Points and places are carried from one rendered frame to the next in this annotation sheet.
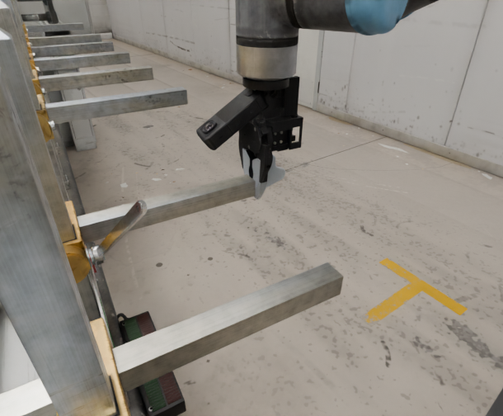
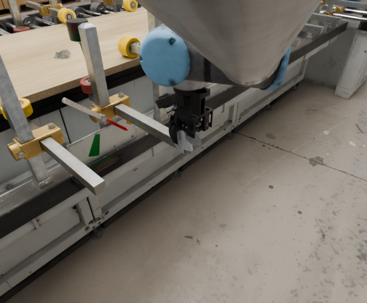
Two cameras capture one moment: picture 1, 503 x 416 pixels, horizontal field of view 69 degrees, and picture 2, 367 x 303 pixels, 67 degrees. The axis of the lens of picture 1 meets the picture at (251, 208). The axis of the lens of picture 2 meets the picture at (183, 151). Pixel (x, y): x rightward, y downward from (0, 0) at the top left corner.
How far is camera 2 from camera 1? 0.71 m
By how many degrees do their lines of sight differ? 57
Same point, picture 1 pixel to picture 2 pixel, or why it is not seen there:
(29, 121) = (89, 58)
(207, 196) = (154, 130)
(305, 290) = (81, 175)
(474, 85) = not seen: outside the picture
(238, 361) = (225, 264)
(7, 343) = not seen: hidden behind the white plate
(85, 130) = (349, 83)
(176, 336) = (55, 147)
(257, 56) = not seen: hidden behind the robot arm
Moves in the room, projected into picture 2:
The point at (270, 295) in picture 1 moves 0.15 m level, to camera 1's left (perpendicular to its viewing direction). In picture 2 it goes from (77, 165) to (75, 133)
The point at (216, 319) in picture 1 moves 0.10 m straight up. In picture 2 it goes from (62, 154) to (51, 121)
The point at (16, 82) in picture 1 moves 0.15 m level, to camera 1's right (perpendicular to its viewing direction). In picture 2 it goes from (86, 43) to (89, 62)
